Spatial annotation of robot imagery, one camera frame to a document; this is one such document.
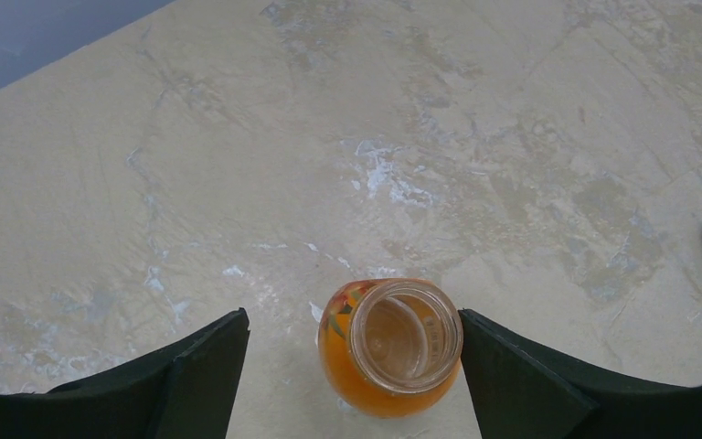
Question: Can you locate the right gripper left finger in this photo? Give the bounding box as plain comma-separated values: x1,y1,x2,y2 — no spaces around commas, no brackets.
0,308,250,438

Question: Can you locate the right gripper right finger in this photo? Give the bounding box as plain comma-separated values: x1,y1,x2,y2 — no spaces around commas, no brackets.
459,309,702,438

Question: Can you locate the orange juice bottle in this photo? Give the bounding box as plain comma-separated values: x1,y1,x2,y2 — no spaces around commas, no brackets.
317,278,463,418

